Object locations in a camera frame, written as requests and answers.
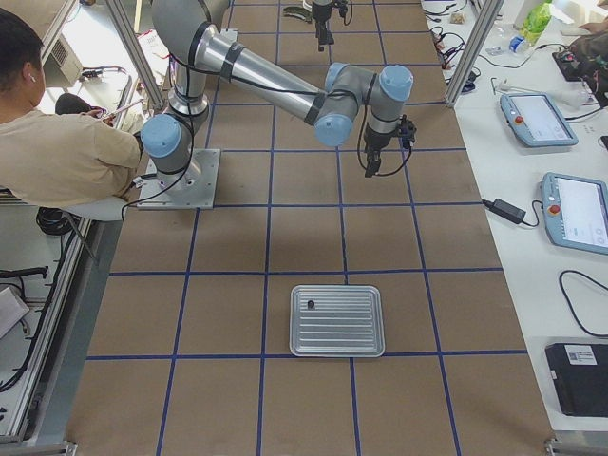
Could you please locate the silver ribbed metal tray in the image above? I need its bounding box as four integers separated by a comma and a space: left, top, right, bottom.
289, 284, 386, 358

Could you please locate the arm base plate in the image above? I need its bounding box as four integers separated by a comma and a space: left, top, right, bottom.
136, 148, 221, 210

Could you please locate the black box with label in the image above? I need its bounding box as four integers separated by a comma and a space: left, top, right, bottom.
545, 343, 607, 418

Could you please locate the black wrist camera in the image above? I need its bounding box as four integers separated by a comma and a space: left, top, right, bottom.
398, 114, 417, 149

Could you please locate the green brake shoe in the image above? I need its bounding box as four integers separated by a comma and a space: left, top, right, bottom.
282, 6, 313, 24

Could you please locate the near teach pendant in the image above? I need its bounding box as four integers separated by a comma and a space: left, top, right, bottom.
540, 172, 607, 255

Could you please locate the aluminium frame post right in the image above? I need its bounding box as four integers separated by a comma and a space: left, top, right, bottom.
445, 0, 504, 108

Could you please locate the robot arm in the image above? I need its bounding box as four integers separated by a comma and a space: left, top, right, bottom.
141, 1, 416, 192

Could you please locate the far teach pendant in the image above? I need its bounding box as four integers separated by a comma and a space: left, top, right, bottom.
500, 93, 579, 148

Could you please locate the seated person beige shirt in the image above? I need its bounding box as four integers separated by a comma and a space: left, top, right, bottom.
1, 10, 142, 209

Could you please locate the teach pendant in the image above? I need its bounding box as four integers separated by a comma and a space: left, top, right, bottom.
540, 172, 607, 255
500, 93, 579, 148

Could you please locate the black power adapter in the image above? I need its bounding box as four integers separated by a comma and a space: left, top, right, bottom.
482, 199, 526, 224

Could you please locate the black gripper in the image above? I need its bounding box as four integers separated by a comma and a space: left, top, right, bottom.
312, 0, 333, 51
363, 125, 399, 178

